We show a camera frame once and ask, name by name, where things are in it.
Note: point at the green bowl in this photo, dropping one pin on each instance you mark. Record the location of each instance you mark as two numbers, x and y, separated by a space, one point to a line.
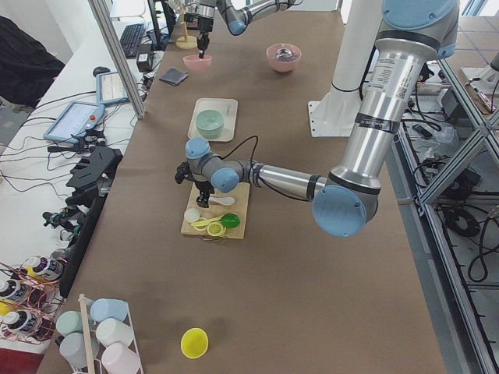
210 136
217 130
209 120

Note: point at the black computer mouse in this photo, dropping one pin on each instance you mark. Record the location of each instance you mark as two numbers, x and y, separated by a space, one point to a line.
100 70

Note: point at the aluminium frame post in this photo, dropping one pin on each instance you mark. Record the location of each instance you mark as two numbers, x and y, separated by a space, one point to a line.
103 20

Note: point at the lemon slice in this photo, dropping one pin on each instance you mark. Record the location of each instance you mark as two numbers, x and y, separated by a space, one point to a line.
200 230

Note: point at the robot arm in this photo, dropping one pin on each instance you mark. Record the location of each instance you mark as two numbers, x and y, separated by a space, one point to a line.
236 20
411 33

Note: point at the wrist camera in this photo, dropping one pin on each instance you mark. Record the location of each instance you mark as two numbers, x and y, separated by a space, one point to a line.
183 173
189 17

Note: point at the cream serving tray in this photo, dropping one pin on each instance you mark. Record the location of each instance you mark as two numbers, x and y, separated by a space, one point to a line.
226 107

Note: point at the top green bowl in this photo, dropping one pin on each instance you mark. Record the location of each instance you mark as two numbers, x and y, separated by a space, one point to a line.
209 120

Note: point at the yellow plastic spoon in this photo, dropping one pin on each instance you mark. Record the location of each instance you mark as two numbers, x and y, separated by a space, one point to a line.
205 221

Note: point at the blue teach pendant tablet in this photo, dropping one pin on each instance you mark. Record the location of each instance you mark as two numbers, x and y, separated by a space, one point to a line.
78 118

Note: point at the bamboo cutting board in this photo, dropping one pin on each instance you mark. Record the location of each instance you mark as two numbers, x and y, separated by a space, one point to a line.
240 207

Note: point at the small pink bowl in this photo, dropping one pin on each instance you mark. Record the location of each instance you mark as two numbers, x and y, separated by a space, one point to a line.
196 64

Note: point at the grey plastic cup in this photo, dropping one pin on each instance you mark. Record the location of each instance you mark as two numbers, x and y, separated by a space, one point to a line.
72 349

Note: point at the white ceramic spoon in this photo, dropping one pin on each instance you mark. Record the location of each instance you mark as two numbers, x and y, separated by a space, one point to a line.
224 201

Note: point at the white plastic cup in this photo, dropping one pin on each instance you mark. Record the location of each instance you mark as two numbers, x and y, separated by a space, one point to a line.
111 331

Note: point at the wooden mug tree stand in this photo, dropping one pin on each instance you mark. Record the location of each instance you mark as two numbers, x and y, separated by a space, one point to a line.
186 41

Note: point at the green lime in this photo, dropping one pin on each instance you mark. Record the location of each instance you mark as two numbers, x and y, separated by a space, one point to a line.
230 220

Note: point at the wooden cup rack post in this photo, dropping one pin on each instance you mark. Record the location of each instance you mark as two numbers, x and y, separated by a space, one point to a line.
86 334

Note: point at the pink plastic cup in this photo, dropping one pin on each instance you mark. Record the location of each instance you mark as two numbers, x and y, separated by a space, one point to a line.
118 358

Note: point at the black power adapter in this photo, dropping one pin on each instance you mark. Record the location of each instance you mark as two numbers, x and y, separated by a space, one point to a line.
145 57

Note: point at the blue plastic cup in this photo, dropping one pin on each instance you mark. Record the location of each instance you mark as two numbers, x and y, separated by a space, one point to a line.
105 308

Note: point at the bottom green bowl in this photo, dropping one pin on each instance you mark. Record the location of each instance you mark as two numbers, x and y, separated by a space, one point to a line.
210 136

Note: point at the green plastic cup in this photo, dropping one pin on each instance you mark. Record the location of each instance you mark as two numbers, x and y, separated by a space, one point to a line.
69 322

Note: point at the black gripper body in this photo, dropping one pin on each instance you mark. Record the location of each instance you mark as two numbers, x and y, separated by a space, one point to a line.
204 188
203 24

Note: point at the middle green bowl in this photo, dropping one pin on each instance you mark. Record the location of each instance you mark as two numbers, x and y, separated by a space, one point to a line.
217 130

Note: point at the lemon half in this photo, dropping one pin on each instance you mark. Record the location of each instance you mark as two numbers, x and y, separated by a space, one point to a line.
216 229

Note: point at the copper wire bottle basket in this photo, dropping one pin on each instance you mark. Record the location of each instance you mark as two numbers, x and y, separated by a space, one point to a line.
31 299

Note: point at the black tool holder stand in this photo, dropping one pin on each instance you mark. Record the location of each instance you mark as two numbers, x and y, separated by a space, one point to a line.
84 206

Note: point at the grey folded cloth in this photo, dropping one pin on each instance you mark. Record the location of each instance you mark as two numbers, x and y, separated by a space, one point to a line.
173 76

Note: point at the large pink bowl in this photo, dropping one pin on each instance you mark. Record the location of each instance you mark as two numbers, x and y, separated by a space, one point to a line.
270 52

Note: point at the black keyboard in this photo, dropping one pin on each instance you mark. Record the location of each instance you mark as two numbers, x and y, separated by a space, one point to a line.
131 38

